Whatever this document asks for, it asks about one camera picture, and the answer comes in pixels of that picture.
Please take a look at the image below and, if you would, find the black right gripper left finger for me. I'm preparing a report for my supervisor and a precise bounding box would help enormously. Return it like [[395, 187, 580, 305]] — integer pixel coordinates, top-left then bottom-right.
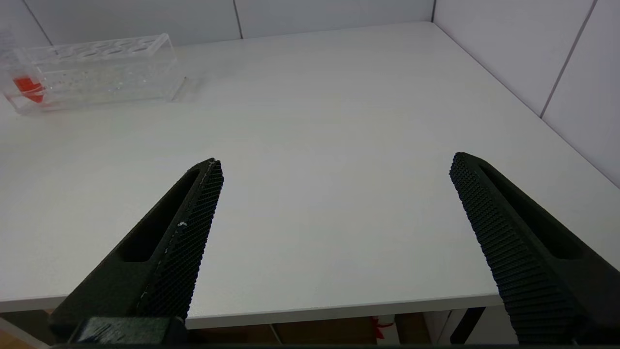
[[48, 158, 224, 341]]

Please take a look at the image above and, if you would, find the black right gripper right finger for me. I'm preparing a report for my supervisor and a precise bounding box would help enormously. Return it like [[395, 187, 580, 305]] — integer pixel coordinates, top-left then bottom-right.
[[449, 152, 620, 343]]

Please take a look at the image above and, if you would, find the clear acrylic test tube rack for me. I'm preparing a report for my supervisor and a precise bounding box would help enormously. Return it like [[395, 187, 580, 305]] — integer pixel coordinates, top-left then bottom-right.
[[0, 33, 186, 116]]

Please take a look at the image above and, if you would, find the test tube with red pigment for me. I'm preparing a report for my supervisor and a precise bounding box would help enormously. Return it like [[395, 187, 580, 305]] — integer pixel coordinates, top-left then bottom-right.
[[0, 32, 46, 104]]

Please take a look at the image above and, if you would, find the black table leg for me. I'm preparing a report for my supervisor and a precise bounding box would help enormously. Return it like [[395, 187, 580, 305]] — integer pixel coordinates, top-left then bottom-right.
[[448, 306, 486, 344]]

